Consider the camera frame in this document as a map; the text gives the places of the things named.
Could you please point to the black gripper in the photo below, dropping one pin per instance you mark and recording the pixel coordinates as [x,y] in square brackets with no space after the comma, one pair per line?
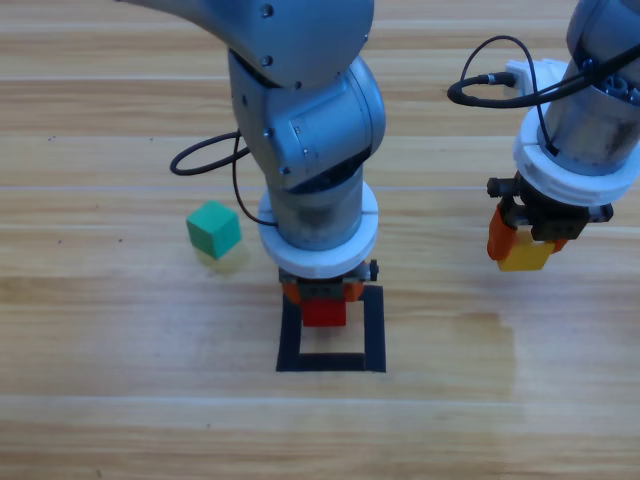
[325,290]
[555,222]

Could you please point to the yellow wooden cube block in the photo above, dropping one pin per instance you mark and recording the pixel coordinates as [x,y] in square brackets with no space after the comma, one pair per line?
[525,257]

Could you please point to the red wooden cube block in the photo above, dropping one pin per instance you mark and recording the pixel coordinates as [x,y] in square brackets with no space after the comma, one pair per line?
[325,314]

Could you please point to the green wooden cube block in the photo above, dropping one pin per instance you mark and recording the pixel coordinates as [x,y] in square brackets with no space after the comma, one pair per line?
[212,227]

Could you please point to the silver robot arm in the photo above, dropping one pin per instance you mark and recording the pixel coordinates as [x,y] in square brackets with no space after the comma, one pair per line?
[590,120]
[310,100]

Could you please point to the black tape square outline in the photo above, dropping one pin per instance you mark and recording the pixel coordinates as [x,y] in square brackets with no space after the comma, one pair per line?
[290,345]

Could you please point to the white wrist mount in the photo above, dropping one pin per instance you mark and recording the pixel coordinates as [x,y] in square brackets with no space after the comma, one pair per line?
[320,262]
[560,185]

